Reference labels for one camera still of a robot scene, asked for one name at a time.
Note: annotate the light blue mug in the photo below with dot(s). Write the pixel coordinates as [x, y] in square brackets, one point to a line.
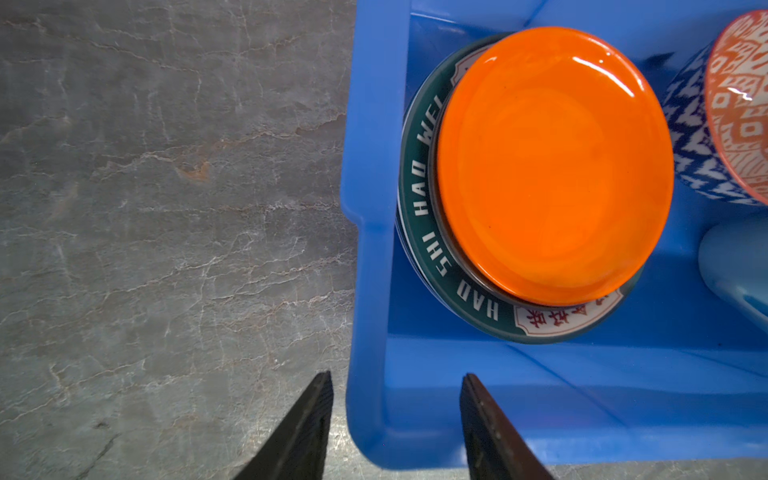
[732, 261]

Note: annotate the orange plastic plate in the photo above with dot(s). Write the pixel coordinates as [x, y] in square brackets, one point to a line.
[555, 166]

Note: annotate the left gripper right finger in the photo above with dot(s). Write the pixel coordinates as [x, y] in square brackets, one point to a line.
[494, 448]

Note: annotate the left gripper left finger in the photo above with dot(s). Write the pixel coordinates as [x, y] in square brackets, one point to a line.
[297, 448]

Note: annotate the blue plastic bin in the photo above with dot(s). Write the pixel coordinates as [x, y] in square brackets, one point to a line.
[675, 373]

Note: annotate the red patterned bowl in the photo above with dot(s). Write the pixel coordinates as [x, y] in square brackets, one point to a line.
[716, 110]

